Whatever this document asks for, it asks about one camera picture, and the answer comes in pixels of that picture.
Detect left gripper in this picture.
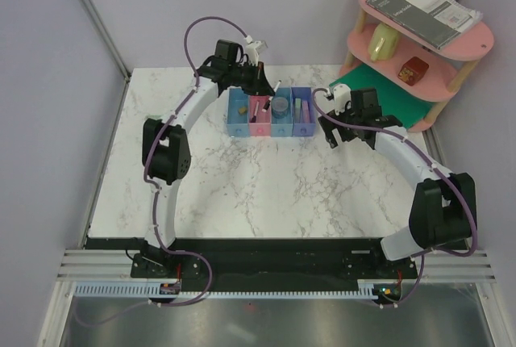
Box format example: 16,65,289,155
227,61,274,97

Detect purple drawer box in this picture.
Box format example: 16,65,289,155
291,86,316,137

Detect pink highlighter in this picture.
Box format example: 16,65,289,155
302,100,311,123

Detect light blue drawer box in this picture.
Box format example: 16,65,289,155
226,88,251,138

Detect long green highlighter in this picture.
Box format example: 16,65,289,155
293,98,302,123

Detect jar of rubber bands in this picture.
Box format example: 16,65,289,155
271,97,289,119

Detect blue whiteboard marker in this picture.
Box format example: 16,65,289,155
250,101,260,123

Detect teal blue drawer box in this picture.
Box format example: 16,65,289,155
271,87,293,137

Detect pink drawer box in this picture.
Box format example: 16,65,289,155
248,96,272,136

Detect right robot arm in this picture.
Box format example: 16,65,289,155
318,84,478,278

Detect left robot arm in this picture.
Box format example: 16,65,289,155
139,38,274,277

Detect green folder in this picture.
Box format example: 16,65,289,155
330,64,432,129

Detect pink three-tier shelf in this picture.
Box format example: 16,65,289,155
339,0,494,132

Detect red brown cube box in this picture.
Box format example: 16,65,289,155
397,56,429,86

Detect grey setup guide booklet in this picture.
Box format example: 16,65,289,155
366,0,483,49

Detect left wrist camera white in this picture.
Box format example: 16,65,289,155
244,36,268,65

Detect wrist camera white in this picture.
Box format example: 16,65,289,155
244,36,268,65
330,84,351,115

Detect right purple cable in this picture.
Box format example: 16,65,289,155
312,88,481,308

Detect purple cable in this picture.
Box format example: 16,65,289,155
72,15,253,328
312,88,481,308

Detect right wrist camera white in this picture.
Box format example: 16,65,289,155
330,84,351,115

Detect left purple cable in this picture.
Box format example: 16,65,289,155
72,15,253,328

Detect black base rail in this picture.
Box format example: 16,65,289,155
85,237,417,293

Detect white cable duct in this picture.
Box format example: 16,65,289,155
73,280,399,300

